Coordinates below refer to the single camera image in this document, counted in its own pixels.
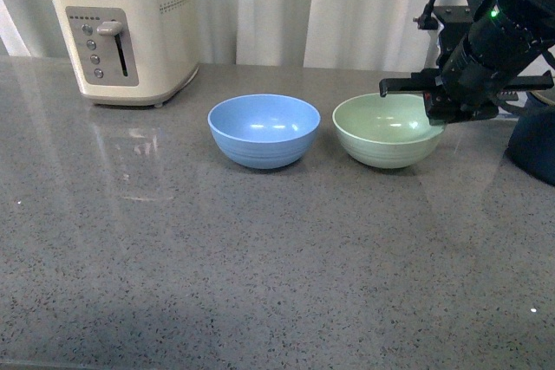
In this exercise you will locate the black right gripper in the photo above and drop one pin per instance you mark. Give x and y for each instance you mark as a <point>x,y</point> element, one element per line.
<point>479,62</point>

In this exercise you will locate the green plastic bowl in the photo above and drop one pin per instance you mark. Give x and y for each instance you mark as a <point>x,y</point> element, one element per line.
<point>389,133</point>

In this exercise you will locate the blue plastic bowl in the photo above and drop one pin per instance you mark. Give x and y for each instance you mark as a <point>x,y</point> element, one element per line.
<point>264,131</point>

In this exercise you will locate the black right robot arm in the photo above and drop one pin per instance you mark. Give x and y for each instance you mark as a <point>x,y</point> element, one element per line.
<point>518,10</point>

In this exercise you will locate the dark blue saucepan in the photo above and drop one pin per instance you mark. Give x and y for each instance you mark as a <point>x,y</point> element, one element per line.
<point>531,146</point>

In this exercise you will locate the white curtain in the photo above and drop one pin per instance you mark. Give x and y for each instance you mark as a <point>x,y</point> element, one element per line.
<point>348,34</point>

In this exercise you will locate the cream two-slot toaster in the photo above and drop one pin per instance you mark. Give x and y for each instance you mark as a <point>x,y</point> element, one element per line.
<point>130,52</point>

